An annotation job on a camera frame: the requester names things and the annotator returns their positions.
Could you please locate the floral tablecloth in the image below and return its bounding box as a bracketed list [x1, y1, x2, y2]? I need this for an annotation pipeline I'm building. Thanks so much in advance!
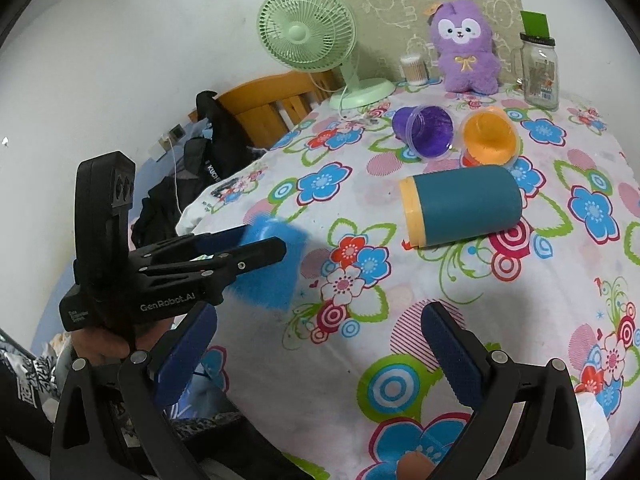
[176, 86, 639, 479]

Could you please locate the purple plush toy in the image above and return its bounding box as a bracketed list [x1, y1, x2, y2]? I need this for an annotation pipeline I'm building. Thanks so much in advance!
[425, 0, 501, 96]

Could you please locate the green desk fan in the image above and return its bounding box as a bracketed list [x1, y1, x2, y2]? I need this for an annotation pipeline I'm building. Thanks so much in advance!
[257, 0, 395, 112]

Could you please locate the cotton swab container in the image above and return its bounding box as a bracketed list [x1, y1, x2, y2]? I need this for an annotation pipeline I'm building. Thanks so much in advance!
[399, 53, 428, 87]

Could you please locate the orange wooden chair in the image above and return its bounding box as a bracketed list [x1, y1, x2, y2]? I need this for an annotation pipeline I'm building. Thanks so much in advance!
[188, 70, 338, 148]

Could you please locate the purple plastic cup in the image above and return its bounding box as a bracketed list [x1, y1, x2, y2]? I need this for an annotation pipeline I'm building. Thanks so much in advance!
[392, 105, 454, 158]

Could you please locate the green card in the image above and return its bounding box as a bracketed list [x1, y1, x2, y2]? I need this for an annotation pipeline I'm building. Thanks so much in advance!
[521, 10, 550, 39]

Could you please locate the black clothes pile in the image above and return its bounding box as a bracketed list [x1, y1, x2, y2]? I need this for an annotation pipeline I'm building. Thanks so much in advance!
[131, 90, 266, 248]

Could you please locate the clear glass jar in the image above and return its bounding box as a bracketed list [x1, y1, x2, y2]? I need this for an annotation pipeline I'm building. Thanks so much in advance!
[511, 32, 560, 110]

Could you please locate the teal mug with yellow rim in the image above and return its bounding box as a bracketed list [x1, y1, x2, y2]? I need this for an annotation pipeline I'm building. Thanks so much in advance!
[399, 165, 522, 248]

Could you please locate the person's left hand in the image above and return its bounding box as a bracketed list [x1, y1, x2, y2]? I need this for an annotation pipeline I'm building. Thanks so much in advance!
[70, 318, 174, 366]

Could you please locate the orange plastic cup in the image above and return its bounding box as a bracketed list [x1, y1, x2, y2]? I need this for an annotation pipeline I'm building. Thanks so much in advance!
[460, 106, 518, 167]

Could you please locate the white fan cable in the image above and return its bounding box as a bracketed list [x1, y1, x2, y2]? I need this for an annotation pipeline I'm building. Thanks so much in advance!
[309, 54, 386, 126]

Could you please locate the blue plastic cup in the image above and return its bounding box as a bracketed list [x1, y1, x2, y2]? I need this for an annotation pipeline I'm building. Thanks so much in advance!
[231, 214, 308, 311]

